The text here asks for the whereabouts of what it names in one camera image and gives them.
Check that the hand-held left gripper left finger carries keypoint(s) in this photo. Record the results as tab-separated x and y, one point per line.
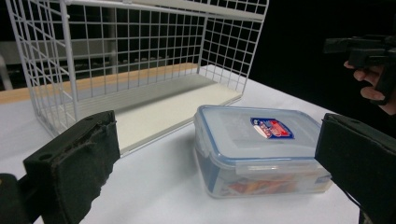
74	161

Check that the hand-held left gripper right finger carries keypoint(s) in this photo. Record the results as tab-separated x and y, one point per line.
358	155

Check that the clear plastic food container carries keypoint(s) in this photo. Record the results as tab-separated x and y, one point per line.
249	146

